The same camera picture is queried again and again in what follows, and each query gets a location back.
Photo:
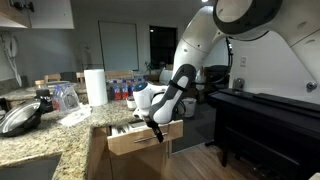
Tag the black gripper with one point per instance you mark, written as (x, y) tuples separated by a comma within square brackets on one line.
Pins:
[(152, 126)]

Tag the light wooden drawer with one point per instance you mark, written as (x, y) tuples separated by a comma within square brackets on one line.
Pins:
[(126, 141)]

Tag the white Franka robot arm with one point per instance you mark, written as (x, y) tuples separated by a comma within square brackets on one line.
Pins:
[(206, 40)]

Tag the white plastic cutlery tray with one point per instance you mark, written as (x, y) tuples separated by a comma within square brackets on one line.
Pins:
[(121, 128)]

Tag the wooden island cabinet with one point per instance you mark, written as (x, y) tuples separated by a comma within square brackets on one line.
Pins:
[(133, 166)]

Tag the white trash bin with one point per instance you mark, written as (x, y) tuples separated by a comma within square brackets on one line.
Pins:
[(190, 107)]

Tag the red label water bottle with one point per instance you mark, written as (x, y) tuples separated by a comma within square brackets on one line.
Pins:
[(116, 91), (140, 80), (132, 87), (124, 90)]

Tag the white sofa blanket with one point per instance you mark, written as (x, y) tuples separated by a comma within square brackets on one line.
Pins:
[(165, 76)]

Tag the green house plant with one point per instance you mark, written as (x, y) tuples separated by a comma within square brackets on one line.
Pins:
[(149, 67)]

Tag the white paper towel roll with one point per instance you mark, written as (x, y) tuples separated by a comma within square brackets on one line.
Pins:
[(95, 88)]

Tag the black office chair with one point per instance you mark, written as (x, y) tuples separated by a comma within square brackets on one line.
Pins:
[(218, 76)]

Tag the white paper sheet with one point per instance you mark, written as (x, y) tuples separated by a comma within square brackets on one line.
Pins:
[(75, 116)]

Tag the dark window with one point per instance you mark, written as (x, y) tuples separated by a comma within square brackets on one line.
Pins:
[(161, 46)]

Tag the small grey metal object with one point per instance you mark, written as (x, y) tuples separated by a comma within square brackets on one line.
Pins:
[(238, 84)]

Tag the narrow wooden chair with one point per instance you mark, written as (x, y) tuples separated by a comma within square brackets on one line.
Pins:
[(80, 77), (52, 77)]

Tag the black piano bench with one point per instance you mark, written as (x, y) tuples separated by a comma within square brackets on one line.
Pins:
[(260, 146)]

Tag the plastic wrapped bottle pack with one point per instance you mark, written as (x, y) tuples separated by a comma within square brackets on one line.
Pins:
[(65, 98)]

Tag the dark chair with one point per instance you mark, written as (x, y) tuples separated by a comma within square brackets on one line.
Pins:
[(68, 76)]

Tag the black upright piano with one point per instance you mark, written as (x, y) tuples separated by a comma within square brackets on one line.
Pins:
[(266, 116)]

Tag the dark jar with tan lid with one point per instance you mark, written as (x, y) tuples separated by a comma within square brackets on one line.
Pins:
[(43, 96)]

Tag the dark kitchen sink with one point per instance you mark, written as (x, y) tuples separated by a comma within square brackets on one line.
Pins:
[(26, 168)]

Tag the black pan with silver lid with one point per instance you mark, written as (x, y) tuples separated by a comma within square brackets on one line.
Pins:
[(20, 118)]

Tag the silver door knob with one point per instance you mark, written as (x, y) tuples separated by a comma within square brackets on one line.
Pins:
[(311, 86)]

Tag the white cabinet door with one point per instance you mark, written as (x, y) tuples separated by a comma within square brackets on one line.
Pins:
[(53, 15)]

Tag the wooden upper cabinet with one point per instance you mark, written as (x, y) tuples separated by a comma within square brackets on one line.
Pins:
[(11, 18)]

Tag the white wall whiteboard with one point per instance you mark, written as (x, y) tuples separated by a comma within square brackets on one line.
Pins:
[(118, 46)]

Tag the white wall outlet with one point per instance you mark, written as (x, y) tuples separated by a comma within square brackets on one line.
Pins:
[(244, 61)]

